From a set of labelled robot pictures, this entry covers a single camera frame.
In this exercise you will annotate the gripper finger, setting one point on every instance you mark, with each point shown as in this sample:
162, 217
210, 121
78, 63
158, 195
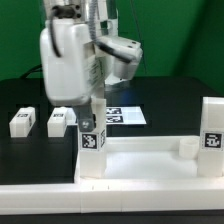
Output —
85, 118

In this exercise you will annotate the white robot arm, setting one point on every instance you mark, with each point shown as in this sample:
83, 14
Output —
90, 12

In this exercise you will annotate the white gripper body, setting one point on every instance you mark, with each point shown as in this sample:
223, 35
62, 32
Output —
72, 78

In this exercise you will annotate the white desk top tray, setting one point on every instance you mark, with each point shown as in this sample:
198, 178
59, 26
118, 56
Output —
140, 158

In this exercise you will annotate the white L-shaped fence wall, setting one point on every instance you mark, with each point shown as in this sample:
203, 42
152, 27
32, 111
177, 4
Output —
97, 196

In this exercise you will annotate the fiducial marker sheet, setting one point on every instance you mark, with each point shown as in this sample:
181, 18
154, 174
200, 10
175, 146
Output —
131, 115

